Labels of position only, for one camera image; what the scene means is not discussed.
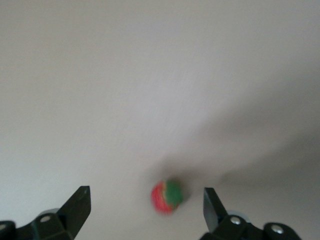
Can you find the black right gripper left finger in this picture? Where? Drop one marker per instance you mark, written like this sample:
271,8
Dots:
70,217

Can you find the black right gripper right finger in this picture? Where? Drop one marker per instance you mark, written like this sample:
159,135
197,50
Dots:
217,220

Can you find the red strawberry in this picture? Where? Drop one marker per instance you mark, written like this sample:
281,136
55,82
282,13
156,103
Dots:
162,200

